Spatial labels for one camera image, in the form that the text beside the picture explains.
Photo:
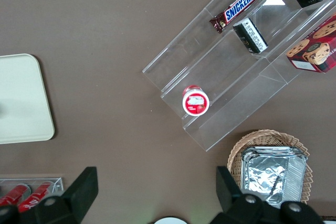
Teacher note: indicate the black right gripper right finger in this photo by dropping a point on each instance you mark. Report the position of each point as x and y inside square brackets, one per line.
[236, 208]

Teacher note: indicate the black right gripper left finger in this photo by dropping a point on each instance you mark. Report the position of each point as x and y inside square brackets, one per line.
[78, 197]

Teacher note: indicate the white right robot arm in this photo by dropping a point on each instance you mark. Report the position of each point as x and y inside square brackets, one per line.
[170, 221]

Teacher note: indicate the aluminium foil tray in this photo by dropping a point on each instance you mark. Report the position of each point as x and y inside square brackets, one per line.
[270, 174]

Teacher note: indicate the beige plastic tray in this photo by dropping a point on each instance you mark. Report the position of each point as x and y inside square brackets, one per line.
[23, 98]

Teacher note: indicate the clear acrylic bottle rack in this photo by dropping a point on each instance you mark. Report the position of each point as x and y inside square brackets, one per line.
[59, 186]

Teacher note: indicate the red cola bottle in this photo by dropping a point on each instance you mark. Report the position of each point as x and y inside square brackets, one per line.
[13, 196]
[38, 194]

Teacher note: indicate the light wicker basket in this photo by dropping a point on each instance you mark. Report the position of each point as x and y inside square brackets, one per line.
[236, 153]

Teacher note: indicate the red lid yogurt cup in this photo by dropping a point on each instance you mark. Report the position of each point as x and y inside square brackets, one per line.
[195, 102]

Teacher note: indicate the clear acrylic stepped shelf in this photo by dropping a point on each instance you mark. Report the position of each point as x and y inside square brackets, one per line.
[236, 90]

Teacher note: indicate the red cookie box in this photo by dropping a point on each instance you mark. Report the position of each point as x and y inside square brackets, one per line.
[315, 48]

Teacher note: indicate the Snickers chocolate bar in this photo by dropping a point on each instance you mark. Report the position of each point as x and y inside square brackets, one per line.
[239, 6]

